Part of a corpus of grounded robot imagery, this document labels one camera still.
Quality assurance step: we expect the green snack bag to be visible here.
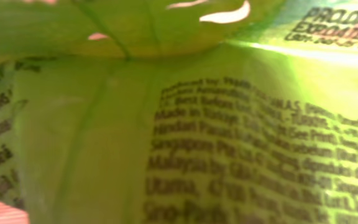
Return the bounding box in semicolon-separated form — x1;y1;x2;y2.
0;1;358;223

